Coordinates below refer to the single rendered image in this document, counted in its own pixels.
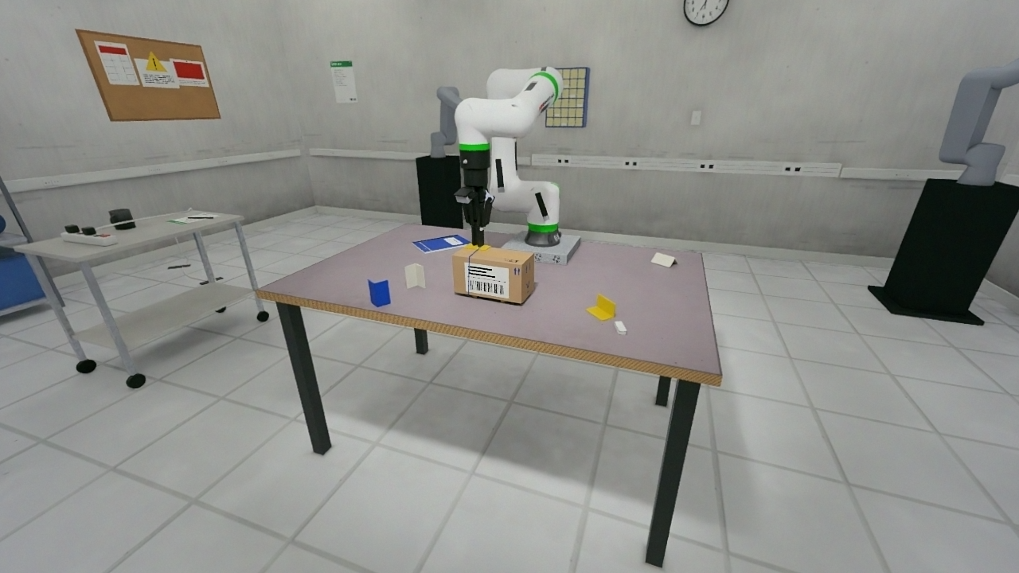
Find tan cardboard box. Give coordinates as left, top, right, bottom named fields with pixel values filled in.
left=452, top=248, right=534, bottom=304

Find blue notebook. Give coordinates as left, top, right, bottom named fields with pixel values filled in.
left=412, top=235, right=472, bottom=254

